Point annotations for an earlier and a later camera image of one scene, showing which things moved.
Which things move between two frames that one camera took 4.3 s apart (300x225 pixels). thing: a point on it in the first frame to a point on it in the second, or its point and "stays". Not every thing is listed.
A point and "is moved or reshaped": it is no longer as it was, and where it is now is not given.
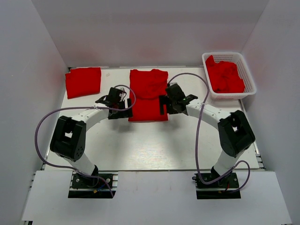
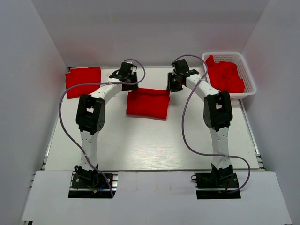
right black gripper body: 171,108 to 176,85
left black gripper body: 119,114 to 132,78
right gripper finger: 163,100 to 169,82
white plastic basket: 227,76 stays
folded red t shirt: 80,82 stays
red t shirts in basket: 224,76 stays
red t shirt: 148,86 is moved or reshaped
